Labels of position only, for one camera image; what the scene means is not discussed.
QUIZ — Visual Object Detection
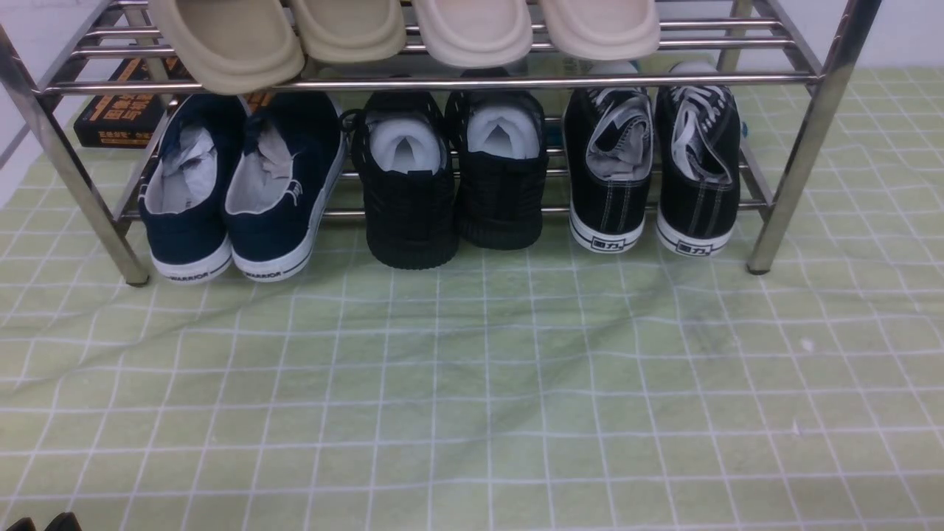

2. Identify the black canvas sneaker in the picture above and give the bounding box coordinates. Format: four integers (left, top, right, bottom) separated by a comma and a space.
562, 86, 655, 254
655, 85, 742, 257

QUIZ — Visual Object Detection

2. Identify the silver metal shoe rack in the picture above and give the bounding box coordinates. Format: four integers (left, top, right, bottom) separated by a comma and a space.
2, 1, 881, 287

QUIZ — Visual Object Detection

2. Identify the black knit sneaker right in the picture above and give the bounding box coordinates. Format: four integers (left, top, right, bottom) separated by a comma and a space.
445, 88, 549, 251

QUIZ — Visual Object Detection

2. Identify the black knit sneaker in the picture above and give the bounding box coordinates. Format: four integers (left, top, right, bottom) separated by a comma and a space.
345, 91, 459, 270
445, 88, 549, 251

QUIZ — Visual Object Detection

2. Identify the black knit sneaker left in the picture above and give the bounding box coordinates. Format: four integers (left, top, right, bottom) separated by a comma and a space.
345, 91, 459, 270

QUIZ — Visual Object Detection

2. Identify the green checked tablecloth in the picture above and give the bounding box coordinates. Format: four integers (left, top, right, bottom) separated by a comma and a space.
2, 69, 943, 530

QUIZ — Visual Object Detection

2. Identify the navy canvas shoe right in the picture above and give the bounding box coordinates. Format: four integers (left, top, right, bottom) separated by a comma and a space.
222, 91, 347, 282

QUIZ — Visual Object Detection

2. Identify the navy canvas shoe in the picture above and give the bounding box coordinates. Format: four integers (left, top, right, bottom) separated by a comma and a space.
137, 94, 249, 285
222, 91, 347, 282

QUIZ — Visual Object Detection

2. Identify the cream slipper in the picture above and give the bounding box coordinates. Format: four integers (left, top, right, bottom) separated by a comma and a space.
411, 1, 533, 69
538, 1, 660, 61

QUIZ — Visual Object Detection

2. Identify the cream slipper far right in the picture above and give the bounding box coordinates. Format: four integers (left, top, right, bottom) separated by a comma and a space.
538, 1, 660, 61

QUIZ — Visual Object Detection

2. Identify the tan slipper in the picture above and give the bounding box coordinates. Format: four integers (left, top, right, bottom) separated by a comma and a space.
289, 1, 407, 63
148, 1, 306, 95

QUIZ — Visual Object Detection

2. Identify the navy canvas shoe left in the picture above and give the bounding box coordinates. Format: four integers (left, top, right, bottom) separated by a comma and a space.
137, 94, 249, 285

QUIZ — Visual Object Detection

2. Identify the tan slipper far left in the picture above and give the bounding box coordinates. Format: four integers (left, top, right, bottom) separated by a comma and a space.
148, 1, 306, 95

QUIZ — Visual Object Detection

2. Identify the black orange book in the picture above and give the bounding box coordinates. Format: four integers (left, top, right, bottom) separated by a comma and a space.
73, 56, 275, 149

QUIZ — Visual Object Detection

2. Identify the black object bottom left corner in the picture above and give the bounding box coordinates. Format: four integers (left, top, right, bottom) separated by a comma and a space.
0, 512, 83, 531

